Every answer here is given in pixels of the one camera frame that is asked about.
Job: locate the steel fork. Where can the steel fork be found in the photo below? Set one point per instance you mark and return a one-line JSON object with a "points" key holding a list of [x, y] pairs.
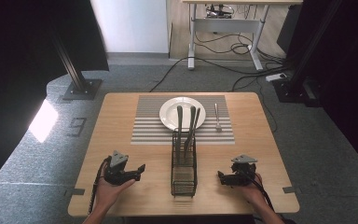
{"points": [[217, 116]]}

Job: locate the black curtain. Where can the black curtain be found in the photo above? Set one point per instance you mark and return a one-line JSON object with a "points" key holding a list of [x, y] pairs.
{"points": [[18, 46], [348, 77]]}

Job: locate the dark floor tape marking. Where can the dark floor tape marking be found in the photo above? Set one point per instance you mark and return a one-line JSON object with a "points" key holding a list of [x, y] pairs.
{"points": [[77, 127]]}

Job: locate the person's left hand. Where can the person's left hand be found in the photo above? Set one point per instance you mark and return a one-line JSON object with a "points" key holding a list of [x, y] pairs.
{"points": [[107, 194]]}

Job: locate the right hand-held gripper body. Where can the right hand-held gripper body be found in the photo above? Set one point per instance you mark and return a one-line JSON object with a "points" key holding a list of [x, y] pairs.
{"points": [[243, 174]]}

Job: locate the grey tape strip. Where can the grey tape strip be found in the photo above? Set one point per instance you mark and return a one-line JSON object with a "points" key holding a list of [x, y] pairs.
{"points": [[289, 189], [76, 192]]}

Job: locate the person's right hand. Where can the person's right hand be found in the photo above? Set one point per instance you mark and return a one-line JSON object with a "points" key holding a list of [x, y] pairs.
{"points": [[258, 193]]}

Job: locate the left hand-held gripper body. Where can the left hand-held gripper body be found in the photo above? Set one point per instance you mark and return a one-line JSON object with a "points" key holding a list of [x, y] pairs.
{"points": [[115, 174]]}

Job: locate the white power strip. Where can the white power strip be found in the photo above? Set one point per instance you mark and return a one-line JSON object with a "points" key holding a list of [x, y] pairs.
{"points": [[276, 76]]}

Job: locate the grey striped placemat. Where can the grey striped placemat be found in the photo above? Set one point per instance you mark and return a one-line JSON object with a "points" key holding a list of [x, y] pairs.
{"points": [[146, 130]]}

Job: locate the white round plate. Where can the white round plate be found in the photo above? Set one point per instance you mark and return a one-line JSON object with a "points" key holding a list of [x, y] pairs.
{"points": [[171, 113]]}

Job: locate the white metal frame desk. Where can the white metal frame desk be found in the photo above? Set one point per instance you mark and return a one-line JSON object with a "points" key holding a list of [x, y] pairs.
{"points": [[223, 25]]}

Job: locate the black metal stand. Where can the black metal stand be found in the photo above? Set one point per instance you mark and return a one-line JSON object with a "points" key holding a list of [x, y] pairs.
{"points": [[295, 84], [80, 87]]}

